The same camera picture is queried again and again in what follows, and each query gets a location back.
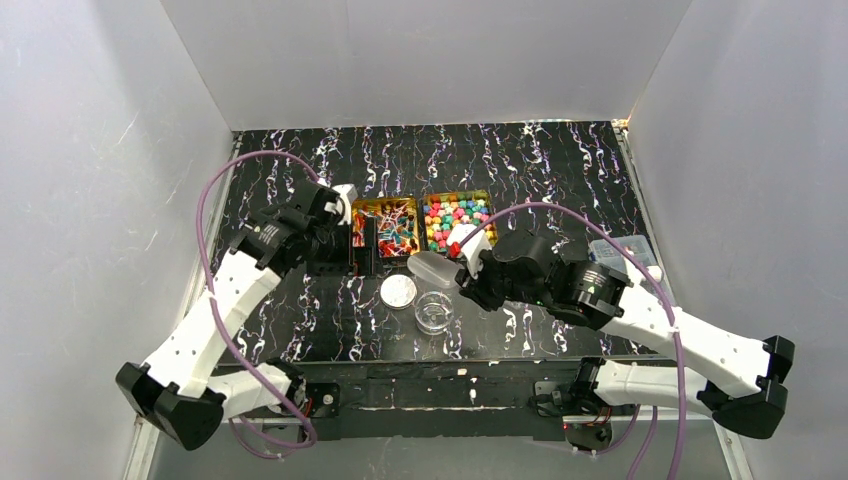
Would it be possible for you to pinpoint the clear plastic scoop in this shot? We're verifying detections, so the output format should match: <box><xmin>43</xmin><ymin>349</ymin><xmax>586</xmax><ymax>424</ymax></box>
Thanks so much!
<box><xmin>407</xmin><ymin>251</ymin><xmax>461</xmax><ymax>289</ymax></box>

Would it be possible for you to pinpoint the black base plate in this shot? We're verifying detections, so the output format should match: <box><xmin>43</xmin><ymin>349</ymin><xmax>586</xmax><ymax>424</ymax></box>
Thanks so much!
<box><xmin>301</xmin><ymin>360</ymin><xmax>634</xmax><ymax>450</ymax></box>

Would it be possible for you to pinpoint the aluminium frame rail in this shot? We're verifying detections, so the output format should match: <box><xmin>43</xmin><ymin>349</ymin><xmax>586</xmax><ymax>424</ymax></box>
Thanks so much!
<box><xmin>135</xmin><ymin>374</ymin><xmax>738</xmax><ymax>432</ymax></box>

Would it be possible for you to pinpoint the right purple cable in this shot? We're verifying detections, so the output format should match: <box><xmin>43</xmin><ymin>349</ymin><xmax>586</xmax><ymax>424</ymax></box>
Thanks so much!
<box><xmin>457</xmin><ymin>201</ymin><xmax>687</xmax><ymax>480</ymax></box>

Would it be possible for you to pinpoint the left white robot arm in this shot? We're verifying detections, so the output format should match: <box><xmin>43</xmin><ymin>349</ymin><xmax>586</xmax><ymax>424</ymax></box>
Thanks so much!
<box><xmin>116</xmin><ymin>181</ymin><xmax>358</xmax><ymax>451</ymax></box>

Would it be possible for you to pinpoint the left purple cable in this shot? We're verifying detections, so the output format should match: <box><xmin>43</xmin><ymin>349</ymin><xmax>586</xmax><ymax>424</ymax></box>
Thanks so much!
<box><xmin>195</xmin><ymin>150</ymin><xmax>323</xmax><ymax>461</ymax></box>

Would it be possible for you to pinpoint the round white jar lid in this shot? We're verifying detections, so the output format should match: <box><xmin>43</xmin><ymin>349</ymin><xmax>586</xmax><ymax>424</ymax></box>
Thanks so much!
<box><xmin>379</xmin><ymin>274</ymin><xmax>417</xmax><ymax>309</ymax></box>

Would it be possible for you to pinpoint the tin of lollipops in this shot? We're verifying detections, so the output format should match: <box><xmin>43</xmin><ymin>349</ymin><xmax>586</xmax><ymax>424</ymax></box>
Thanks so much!
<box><xmin>352</xmin><ymin>197</ymin><xmax>422</xmax><ymax>267</ymax></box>

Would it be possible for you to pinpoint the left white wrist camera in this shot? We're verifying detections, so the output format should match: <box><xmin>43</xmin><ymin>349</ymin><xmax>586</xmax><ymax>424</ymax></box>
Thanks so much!
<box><xmin>317</xmin><ymin>179</ymin><xmax>358</xmax><ymax>225</ymax></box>

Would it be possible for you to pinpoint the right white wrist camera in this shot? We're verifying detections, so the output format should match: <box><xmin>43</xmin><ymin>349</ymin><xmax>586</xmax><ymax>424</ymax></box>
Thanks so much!
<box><xmin>445</xmin><ymin>224</ymin><xmax>492</xmax><ymax>278</ymax></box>

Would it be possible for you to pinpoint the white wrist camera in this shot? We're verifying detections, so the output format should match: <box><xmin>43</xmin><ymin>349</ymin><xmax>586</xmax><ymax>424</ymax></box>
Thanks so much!
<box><xmin>445</xmin><ymin>224</ymin><xmax>492</xmax><ymax>278</ymax></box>
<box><xmin>317</xmin><ymin>179</ymin><xmax>358</xmax><ymax>225</ymax></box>

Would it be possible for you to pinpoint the clear plastic organizer box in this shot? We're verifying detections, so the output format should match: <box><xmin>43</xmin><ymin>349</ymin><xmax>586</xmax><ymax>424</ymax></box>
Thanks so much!
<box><xmin>588</xmin><ymin>235</ymin><xmax>659</xmax><ymax>273</ymax></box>

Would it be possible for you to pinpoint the tin of star candies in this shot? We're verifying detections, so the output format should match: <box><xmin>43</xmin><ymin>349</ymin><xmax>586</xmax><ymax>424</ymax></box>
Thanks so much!
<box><xmin>419</xmin><ymin>190</ymin><xmax>495</xmax><ymax>253</ymax></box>

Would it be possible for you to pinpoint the purple cable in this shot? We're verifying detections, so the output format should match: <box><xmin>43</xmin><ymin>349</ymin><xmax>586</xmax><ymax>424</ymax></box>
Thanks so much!
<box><xmin>457</xmin><ymin>201</ymin><xmax>687</xmax><ymax>480</ymax></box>
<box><xmin>195</xmin><ymin>150</ymin><xmax>323</xmax><ymax>461</ymax></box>

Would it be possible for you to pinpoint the clear round jar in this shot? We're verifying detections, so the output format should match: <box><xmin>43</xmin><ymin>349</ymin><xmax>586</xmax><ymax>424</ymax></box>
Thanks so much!
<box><xmin>414</xmin><ymin>291</ymin><xmax>454</xmax><ymax>335</ymax></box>

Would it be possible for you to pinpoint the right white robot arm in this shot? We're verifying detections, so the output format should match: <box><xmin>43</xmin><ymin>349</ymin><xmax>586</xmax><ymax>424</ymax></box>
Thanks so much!
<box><xmin>446</xmin><ymin>231</ymin><xmax>795</xmax><ymax>439</ymax></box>

